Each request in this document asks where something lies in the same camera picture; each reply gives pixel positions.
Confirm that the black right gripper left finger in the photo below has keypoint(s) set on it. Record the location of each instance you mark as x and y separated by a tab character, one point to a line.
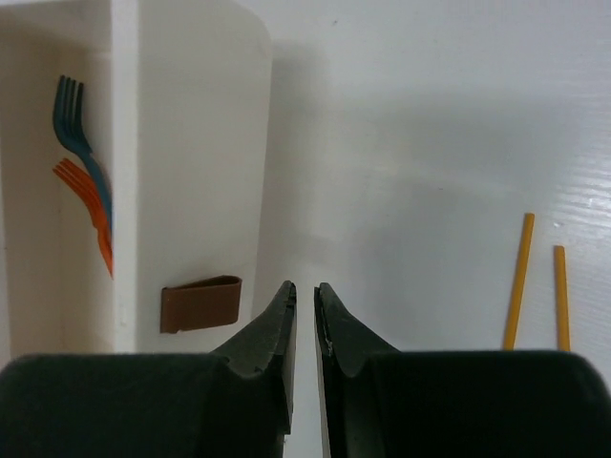
235	401

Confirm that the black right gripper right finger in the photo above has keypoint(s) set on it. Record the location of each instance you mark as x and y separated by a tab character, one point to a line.
379	401

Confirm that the orange plastic fork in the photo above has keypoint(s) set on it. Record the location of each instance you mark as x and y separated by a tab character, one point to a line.
83	186

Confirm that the teal plastic fork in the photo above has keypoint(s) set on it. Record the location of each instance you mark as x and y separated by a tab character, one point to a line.
68	128

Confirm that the brown box clip left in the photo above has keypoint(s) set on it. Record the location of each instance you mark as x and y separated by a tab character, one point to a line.
197	305

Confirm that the yellow chopstick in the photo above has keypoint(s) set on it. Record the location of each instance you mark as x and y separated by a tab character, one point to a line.
518	285
563	322

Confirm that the white utensil container box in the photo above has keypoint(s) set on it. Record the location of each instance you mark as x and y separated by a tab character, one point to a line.
176	102

